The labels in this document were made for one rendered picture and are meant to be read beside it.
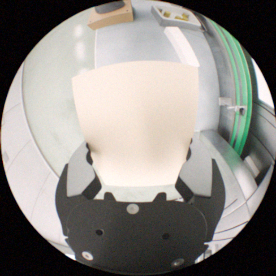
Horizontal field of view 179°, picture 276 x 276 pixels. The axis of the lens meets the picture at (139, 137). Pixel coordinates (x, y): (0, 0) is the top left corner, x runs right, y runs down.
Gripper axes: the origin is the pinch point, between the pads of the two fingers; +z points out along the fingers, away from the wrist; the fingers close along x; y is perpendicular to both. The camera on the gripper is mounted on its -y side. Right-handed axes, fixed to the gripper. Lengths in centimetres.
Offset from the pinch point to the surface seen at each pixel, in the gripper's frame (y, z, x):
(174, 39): -29.4, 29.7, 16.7
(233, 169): 18.4, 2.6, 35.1
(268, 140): 5, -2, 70
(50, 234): 239, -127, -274
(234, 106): -2.5, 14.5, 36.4
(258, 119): -1, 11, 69
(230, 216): 30.6, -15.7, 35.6
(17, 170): 72, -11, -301
